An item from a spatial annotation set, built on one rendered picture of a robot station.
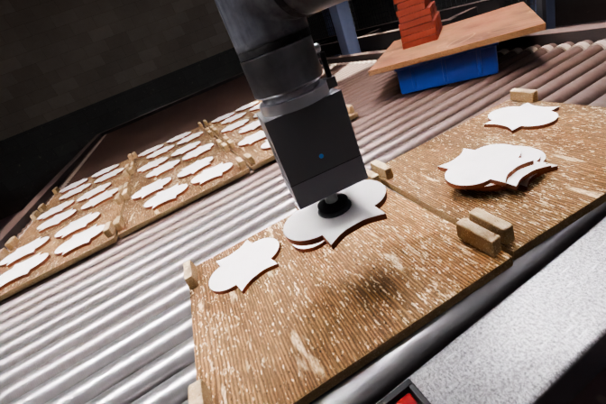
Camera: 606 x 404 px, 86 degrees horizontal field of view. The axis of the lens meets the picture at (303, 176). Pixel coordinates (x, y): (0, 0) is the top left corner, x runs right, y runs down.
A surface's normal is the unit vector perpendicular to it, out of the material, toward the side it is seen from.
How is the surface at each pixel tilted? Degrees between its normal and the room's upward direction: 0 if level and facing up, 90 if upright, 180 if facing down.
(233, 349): 0
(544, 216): 0
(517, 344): 0
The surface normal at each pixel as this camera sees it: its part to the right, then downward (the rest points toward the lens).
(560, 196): -0.34, -0.84
